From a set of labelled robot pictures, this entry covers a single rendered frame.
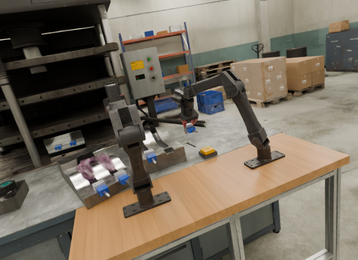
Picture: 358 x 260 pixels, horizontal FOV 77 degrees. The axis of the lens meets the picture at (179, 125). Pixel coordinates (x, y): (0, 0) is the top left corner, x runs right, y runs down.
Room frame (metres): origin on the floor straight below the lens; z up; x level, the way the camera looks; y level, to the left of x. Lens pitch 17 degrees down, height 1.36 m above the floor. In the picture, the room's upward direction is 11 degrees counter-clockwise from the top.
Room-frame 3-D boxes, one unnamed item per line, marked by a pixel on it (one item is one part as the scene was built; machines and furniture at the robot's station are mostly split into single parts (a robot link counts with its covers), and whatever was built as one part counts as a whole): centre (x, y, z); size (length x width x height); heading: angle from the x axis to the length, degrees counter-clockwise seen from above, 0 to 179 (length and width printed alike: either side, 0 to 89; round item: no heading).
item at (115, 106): (0.83, 0.20, 1.17); 0.30 x 0.09 x 0.12; 17
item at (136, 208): (0.82, 0.20, 0.84); 0.20 x 0.07 x 0.08; 106
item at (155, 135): (1.33, 0.20, 0.92); 0.35 x 0.16 x 0.09; 19
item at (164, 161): (1.35, 0.20, 0.87); 0.50 x 0.26 x 0.14; 19
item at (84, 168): (1.15, 0.50, 0.90); 0.26 x 0.18 x 0.08; 36
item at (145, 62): (2.08, 0.22, 0.74); 0.31 x 0.22 x 1.47; 109
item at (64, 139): (1.93, 0.97, 0.87); 0.50 x 0.27 x 0.17; 19
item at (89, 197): (1.15, 0.51, 0.86); 0.50 x 0.26 x 0.11; 36
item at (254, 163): (0.99, -0.38, 0.84); 0.20 x 0.07 x 0.08; 106
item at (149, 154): (1.07, 0.17, 0.89); 0.13 x 0.05 x 0.05; 19
